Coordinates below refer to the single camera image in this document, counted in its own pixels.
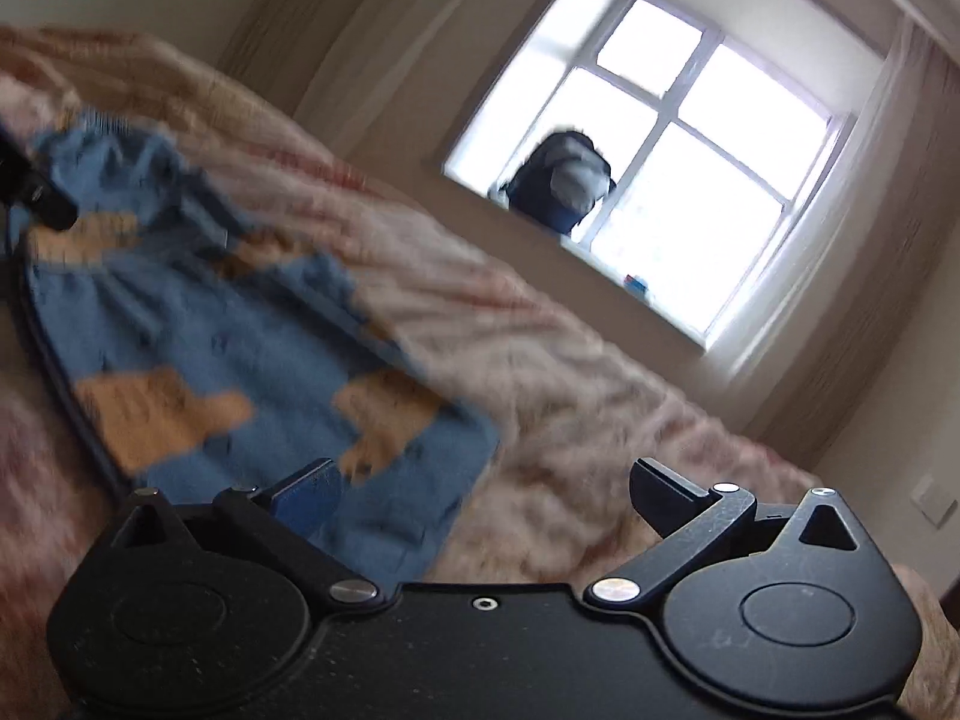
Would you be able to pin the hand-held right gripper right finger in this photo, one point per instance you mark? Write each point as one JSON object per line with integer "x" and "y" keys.
{"x": 664, "y": 499}

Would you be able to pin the floral pink blanket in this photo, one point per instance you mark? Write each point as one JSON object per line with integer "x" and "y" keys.
{"x": 562, "y": 420}

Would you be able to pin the white sheer curtain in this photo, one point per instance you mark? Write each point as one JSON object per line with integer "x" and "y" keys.
{"x": 840, "y": 240}
{"x": 375, "y": 37}

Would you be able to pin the white framed window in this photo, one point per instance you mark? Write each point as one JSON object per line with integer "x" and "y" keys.
{"x": 675, "y": 150}

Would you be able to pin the small blue box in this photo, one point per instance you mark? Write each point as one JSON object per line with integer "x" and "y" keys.
{"x": 636, "y": 283}

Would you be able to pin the white window sill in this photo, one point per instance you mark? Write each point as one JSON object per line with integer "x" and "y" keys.
{"x": 600, "y": 270}

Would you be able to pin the dark blue backpack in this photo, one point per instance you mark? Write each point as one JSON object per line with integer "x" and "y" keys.
{"x": 551, "y": 187}

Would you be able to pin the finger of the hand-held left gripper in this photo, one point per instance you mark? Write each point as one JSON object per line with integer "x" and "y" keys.
{"x": 37, "y": 191}

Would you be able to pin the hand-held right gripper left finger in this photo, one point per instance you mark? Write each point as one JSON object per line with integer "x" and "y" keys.
{"x": 306, "y": 499}

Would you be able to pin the beige curtain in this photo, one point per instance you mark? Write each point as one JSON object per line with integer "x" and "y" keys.
{"x": 900, "y": 240}
{"x": 277, "y": 7}

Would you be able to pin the blue patterned pants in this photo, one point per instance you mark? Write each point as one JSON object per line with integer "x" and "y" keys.
{"x": 225, "y": 330}

